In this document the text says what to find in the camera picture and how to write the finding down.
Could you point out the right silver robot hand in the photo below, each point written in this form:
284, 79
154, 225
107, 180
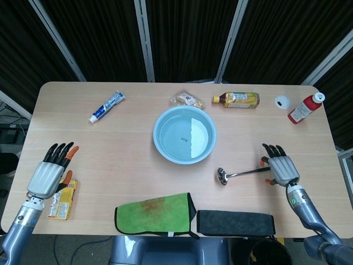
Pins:
284, 169

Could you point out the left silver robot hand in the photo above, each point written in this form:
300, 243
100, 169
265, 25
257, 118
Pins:
44, 178

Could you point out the metal ladle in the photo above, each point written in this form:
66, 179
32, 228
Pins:
223, 176

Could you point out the light blue water bowl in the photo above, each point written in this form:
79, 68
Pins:
176, 138

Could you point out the yellow snack packet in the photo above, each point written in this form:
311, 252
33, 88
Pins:
63, 205

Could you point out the red bottle white cap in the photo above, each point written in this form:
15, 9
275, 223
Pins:
302, 110

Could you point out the dark grey folded cloth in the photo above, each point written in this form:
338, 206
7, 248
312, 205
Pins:
234, 223

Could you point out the yellow label tea bottle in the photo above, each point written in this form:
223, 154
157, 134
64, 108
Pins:
240, 100

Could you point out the black trash bin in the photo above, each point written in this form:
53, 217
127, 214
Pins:
270, 254

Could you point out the blue white toothpaste tube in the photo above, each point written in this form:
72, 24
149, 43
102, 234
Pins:
106, 106

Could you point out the green stained cloth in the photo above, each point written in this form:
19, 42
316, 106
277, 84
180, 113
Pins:
157, 215

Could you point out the clear snack bag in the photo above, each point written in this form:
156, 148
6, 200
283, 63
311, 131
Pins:
187, 100

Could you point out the grey blue robot torso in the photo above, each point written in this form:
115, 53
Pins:
168, 252

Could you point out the grey metal frame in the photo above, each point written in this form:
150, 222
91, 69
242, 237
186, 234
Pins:
344, 157

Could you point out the grey partition post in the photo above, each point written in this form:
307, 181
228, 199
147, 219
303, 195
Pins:
144, 41
56, 40
15, 105
328, 59
231, 41

